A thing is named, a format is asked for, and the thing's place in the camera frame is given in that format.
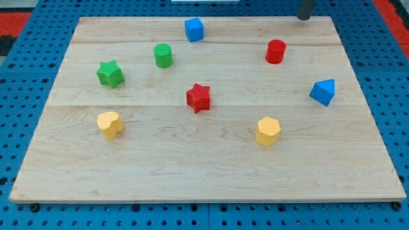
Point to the yellow heart block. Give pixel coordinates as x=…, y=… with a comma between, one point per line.
x=110, y=124

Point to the green star block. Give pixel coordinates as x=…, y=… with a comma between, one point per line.
x=110, y=74

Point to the red cylinder block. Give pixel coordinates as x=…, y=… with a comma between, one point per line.
x=275, y=51

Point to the red star block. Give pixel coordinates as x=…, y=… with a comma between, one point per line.
x=198, y=97

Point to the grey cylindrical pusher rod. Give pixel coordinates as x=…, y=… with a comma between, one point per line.
x=305, y=10

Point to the green cylinder block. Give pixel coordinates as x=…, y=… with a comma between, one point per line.
x=163, y=55

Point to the light wooden board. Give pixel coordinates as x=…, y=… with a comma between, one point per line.
x=167, y=153

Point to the blue triangular prism block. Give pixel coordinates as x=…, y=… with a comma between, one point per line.
x=323, y=91

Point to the blue cube block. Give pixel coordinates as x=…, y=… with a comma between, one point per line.
x=194, y=29

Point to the yellow hexagon block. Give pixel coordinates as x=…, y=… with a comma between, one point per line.
x=267, y=131

